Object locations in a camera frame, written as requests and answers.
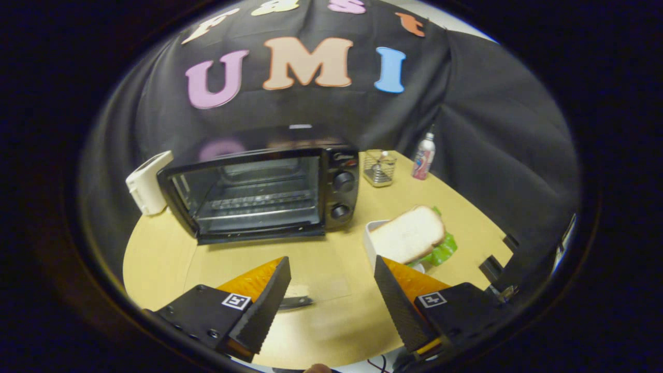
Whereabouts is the white pink-label spray bottle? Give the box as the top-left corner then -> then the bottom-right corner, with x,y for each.
412,124 -> 437,181

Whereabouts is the white pop-up toaster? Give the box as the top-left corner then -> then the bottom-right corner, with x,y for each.
126,151 -> 174,216

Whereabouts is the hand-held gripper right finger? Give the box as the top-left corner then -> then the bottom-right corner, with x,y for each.
373,255 -> 516,363

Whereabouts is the white plastic tray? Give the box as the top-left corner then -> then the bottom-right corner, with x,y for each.
364,220 -> 426,274

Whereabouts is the wire mesh holder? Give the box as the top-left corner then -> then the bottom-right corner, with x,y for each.
363,149 -> 398,188

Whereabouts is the white bread lettuce sandwich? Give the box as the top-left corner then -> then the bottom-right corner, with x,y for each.
369,206 -> 458,268

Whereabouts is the black toaster oven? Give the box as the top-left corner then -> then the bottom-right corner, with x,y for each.
157,124 -> 361,311

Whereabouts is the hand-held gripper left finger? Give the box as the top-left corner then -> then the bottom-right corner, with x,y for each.
144,256 -> 292,363

